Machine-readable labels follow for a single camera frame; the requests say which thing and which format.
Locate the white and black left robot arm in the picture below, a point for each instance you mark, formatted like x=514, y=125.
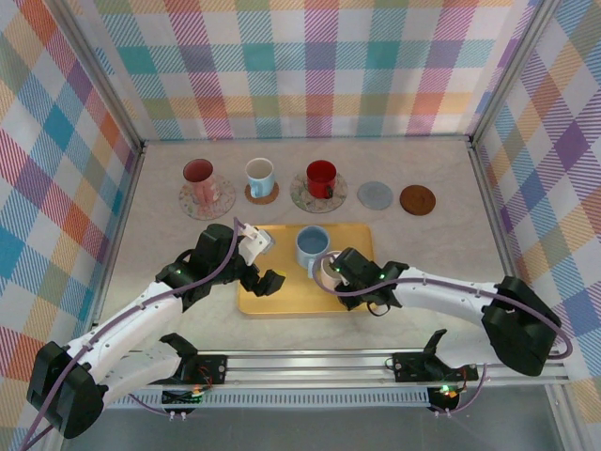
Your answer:
x=127, y=319

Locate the left control board with LEDs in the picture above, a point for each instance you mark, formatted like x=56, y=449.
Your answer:
x=180, y=398

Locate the blue ceramic mug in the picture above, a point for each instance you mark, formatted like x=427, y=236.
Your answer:
x=313, y=242

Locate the aluminium rear frame rail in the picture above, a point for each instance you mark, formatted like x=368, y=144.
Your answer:
x=305, y=137

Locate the aluminium right frame post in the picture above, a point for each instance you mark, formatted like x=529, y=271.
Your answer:
x=509, y=70

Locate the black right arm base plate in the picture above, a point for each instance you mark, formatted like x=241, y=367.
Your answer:
x=408, y=366

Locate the aluminium mounting rail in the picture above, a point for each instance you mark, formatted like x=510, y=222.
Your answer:
x=305, y=368

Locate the small cork coaster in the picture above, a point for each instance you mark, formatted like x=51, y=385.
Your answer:
x=273, y=193

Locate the pink cartoon round coaster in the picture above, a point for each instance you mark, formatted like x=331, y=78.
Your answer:
x=225, y=197

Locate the yellow plastic tray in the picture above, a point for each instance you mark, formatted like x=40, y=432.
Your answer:
x=300, y=300

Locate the aluminium left frame post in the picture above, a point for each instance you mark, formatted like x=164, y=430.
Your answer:
x=101, y=80

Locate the pale pink mug cream inside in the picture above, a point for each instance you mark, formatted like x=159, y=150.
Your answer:
x=327, y=277

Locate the green floral round coaster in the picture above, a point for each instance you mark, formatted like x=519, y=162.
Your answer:
x=340, y=195

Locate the right control board with LEDs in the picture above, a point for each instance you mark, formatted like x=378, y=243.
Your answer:
x=446, y=397

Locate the aluminium left side rail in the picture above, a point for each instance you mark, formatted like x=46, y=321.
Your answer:
x=137, y=162

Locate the control board with leds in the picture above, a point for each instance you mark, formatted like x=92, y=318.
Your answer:
x=446, y=397
x=180, y=398

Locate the pink floral mug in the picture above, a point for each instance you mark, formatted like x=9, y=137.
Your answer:
x=197, y=170

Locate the brown round coaster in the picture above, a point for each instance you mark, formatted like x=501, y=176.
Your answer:
x=417, y=199

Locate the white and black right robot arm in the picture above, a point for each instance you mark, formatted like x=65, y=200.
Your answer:
x=441, y=296

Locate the aluminium right side rail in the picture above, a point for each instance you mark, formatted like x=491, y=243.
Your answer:
x=483, y=188

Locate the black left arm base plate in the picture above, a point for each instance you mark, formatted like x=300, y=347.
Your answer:
x=213, y=368

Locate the aluminium frame post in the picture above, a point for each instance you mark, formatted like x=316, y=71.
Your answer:
x=509, y=70
x=101, y=80

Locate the light blue mug cream inside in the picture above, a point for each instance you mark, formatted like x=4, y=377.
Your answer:
x=259, y=169

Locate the grey round coaster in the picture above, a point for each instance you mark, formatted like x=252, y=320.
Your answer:
x=374, y=195

